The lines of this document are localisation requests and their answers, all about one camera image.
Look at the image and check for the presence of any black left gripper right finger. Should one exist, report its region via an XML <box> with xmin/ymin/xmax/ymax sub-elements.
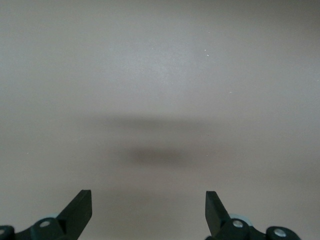
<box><xmin>204</xmin><ymin>191</ymin><xmax>301</xmax><ymax>240</ymax></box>

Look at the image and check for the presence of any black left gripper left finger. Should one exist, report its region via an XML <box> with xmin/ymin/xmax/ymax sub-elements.
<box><xmin>0</xmin><ymin>189</ymin><xmax>93</xmax><ymax>240</ymax></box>

